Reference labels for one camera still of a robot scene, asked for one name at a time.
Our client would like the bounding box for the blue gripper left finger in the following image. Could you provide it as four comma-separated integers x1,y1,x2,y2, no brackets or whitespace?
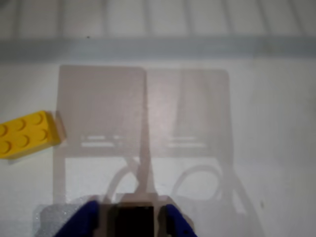
55,199,99,237

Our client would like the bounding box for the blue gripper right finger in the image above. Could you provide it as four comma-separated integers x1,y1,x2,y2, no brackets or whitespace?
159,203,198,237

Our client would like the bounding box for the black lego brick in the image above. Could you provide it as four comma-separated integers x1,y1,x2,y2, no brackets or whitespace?
110,201,155,237

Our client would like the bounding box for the yellow lego brick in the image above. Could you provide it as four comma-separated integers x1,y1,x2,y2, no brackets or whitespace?
0,110,62,159

